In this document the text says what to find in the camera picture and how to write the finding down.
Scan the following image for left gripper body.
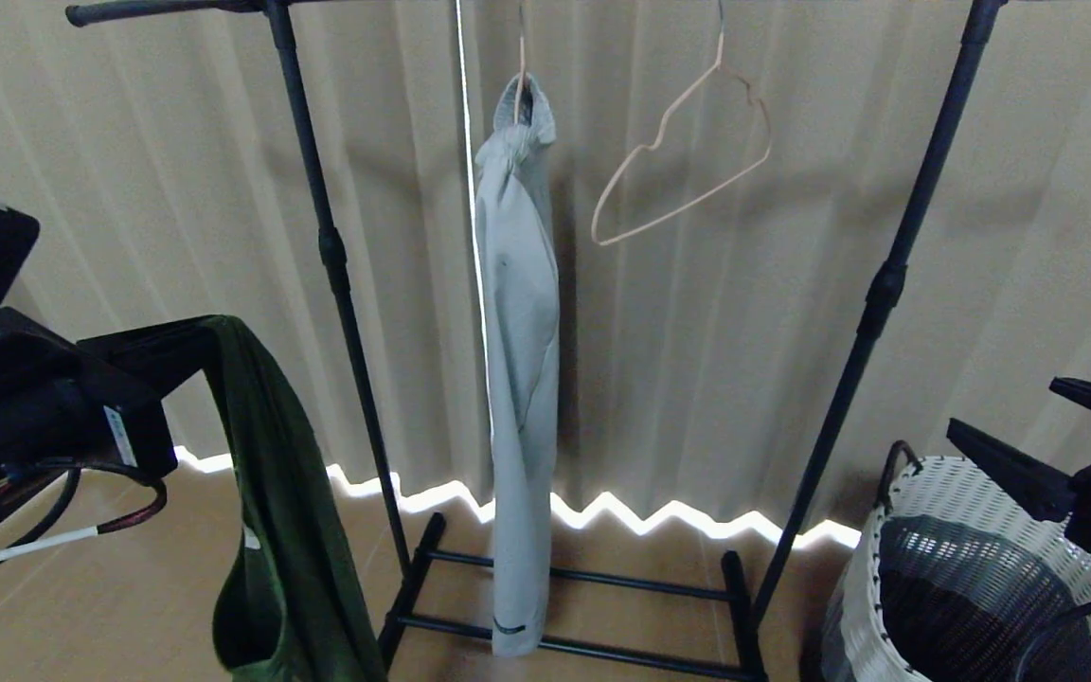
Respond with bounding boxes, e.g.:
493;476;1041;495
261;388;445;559
0;308;179;486

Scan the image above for green garment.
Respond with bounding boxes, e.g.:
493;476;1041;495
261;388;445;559
197;315;387;682

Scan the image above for pale grey shorts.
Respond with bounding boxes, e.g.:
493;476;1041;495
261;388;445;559
473;74;562;659

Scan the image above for pink clothes hanger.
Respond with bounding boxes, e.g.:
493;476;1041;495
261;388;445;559
591;0;774;248
511;0;534;126

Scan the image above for white laundry basket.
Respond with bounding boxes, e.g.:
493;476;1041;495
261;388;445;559
820;440;1091;682

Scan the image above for black clothes rack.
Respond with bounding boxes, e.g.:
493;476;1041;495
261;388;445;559
65;0;1011;682

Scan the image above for beige curtain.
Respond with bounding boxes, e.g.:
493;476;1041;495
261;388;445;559
0;0;1091;550

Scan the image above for black cable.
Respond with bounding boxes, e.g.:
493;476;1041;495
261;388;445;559
0;469;82;571
1014;583;1091;682

